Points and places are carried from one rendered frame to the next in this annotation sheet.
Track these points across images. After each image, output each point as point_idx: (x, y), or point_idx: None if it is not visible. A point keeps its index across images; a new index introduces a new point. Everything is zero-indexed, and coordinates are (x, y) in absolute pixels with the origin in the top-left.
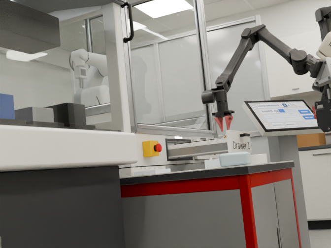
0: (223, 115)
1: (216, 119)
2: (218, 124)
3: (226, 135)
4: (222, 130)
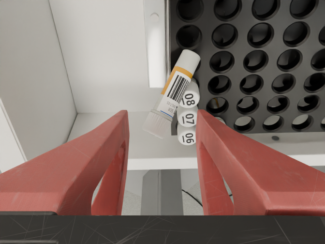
0: (68, 221)
1: (292, 173)
2: (233, 134)
3: (158, 98)
4: (197, 126)
